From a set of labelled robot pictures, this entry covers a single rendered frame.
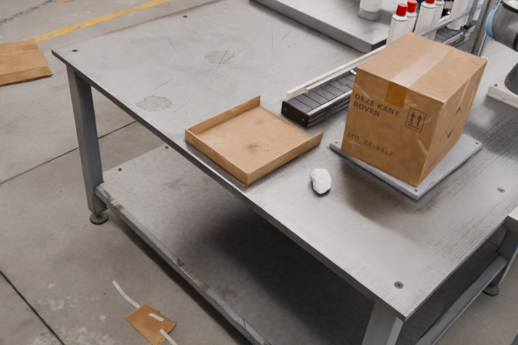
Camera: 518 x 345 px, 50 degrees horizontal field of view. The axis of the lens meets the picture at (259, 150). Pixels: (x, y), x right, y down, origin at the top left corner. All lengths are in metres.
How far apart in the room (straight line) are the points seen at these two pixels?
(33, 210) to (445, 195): 1.81
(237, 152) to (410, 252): 0.54
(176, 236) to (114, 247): 0.38
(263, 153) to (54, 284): 1.14
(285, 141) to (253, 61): 0.49
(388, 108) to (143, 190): 1.24
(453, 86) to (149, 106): 0.90
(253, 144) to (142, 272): 0.95
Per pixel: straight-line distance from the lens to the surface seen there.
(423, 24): 2.16
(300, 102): 1.74
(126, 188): 2.40
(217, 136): 1.63
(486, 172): 1.72
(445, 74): 1.52
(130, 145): 3.00
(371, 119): 1.51
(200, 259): 2.10
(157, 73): 1.95
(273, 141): 1.63
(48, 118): 3.27
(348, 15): 2.37
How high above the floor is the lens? 1.80
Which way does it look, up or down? 37 degrees down
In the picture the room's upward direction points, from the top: 5 degrees clockwise
